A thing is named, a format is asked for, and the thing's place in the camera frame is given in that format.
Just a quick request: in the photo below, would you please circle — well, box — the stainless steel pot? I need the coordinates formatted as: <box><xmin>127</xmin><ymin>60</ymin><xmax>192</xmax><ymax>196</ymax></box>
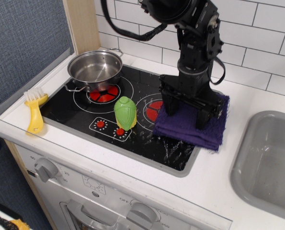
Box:
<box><xmin>64</xmin><ymin>48</ymin><xmax>124</xmax><ymax>92</ymax></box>

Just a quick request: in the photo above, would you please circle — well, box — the black toy stovetop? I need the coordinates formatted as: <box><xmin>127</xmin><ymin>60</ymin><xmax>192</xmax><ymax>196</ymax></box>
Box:
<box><xmin>41</xmin><ymin>66</ymin><xmax>200</xmax><ymax>177</ymax></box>

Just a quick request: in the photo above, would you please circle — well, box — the grey left oven knob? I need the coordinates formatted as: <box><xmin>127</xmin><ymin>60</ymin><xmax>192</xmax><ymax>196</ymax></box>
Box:
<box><xmin>34</xmin><ymin>158</ymin><xmax>58</xmax><ymax>183</ymax></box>

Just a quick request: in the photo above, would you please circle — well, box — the green yellow toy corn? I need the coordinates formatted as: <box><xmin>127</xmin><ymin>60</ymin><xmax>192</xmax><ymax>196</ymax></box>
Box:
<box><xmin>114</xmin><ymin>96</ymin><xmax>137</xmax><ymax>131</ymax></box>

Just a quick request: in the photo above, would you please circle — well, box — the grey oven door handle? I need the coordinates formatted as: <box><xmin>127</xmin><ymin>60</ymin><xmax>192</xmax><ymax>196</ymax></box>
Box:
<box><xmin>66</xmin><ymin>200</ymin><xmax>128</xmax><ymax>230</ymax></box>

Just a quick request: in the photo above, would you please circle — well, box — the yellow white scrub brush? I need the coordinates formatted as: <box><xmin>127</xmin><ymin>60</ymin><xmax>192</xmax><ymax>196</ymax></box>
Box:
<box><xmin>23</xmin><ymin>87</ymin><xmax>48</xmax><ymax>134</ymax></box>

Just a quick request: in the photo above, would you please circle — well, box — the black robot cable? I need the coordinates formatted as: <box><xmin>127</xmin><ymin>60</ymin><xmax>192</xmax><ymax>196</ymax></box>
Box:
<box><xmin>100</xmin><ymin>0</ymin><xmax>226</xmax><ymax>86</ymax></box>

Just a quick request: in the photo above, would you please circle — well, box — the yellow object bottom left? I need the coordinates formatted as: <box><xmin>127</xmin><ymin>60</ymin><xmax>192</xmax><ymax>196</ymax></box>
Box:
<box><xmin>10</xmin><ymin>219</ymin><xmax>30</xmax><ymax>230</ymax></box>

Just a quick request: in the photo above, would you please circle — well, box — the light wooden side panel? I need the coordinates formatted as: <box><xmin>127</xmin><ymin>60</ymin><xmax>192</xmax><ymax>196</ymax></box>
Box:
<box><xmin>62</xmin><ymin>0</ymin><xmax>101</xmax><ymax>55</ymax></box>

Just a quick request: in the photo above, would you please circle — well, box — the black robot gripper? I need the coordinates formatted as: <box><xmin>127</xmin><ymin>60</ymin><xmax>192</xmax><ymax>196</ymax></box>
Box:
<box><xmin>159</xmin><ymin>64</ymin><xmax>224</xmax><ymax>130</ymax></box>

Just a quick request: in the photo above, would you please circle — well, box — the grey oven knob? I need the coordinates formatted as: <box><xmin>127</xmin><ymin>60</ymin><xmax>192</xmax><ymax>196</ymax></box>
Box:
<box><xmin>34</xmin><ymin>158</ymin><xmax>58</xmax><ymax>183</ymax></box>
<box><xmin>126</xmin><ymin>203</ymin><xmax>157</xmax><ymax>226</ymax></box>

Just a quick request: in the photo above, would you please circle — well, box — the grey right oven knob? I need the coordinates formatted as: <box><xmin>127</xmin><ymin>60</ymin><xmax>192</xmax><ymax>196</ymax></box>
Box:
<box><xmin>126</xmin><ymin>203</ymin><xmax>157</xmax><ymax>226</ymax></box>

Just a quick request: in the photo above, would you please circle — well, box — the purple cloth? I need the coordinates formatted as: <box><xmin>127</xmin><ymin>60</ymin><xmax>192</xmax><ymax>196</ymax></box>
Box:
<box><xmin>153</xmin><ymin>95</ymin><xmax>229</xmax><ymax>151</ymax></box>

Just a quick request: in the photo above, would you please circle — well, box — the grey sink basin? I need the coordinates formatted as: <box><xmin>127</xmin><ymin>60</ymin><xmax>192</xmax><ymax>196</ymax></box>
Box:
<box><xmin>230</xmin><ymin>111</ymin><xmax>285</xmax><ymax>219</ymax></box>

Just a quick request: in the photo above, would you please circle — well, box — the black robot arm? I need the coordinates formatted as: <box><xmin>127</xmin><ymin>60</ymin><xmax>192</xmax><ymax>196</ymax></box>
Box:
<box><xmin>141</xmin><ymin>0</ymin><xmax>223</xmax><ymax>129</ymax></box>

